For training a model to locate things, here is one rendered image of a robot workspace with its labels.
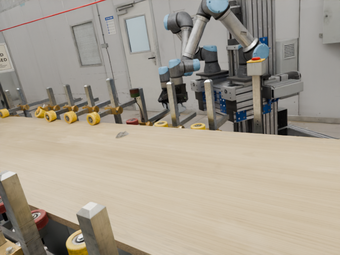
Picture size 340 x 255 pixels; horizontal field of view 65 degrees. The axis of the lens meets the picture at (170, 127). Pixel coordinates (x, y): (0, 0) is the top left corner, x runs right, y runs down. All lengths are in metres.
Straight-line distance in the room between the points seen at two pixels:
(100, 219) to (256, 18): 1.97
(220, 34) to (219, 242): 3.86
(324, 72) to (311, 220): 3.30
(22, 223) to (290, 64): 2.15
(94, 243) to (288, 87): 1.77
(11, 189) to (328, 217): 0.75
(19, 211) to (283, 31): 3.74
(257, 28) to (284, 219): 1.69
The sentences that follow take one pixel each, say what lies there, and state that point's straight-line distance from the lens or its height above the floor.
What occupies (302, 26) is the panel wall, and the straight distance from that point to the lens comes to 3.96.
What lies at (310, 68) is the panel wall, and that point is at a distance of 4.00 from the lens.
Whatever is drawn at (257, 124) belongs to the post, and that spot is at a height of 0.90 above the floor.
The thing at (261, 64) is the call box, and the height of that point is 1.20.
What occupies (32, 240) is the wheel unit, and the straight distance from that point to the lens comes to 0.76.
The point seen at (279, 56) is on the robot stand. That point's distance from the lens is 2.34.
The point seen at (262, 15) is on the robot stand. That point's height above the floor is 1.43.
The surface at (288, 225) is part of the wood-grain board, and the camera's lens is 0.76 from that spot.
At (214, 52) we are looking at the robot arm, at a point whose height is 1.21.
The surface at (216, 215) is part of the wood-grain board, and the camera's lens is 0.78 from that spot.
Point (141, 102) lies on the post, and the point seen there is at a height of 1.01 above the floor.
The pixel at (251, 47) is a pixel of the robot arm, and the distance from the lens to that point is 1.82.
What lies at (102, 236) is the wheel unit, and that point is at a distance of 0.48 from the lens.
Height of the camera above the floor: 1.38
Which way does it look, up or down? 18 degrees down
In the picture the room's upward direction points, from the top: 9 degrees counter-clockwise
